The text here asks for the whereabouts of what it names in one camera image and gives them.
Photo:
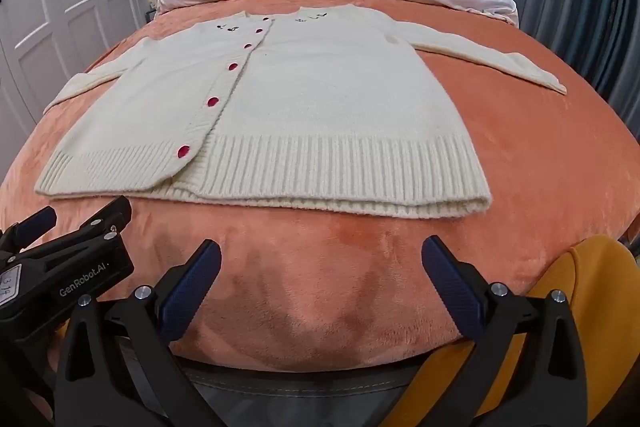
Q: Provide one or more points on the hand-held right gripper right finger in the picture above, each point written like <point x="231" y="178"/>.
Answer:
<point x="452" y="289"/>

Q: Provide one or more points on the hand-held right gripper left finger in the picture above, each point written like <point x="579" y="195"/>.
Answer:
<point x="190" y="294"/>

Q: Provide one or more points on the cream knit cardigan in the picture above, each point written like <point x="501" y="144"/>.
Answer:
<point x="320" y="107"/>

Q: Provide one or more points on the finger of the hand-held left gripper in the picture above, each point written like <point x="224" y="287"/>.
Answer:
<point x="34" y="221"/>
<point x="107" y="209"/>

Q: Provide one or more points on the orange fleece blanket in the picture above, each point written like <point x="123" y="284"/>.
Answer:
<point x="525" y="167"/>

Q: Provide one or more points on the yellow garment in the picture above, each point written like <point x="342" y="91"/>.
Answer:
<point x="600" y="307"/>

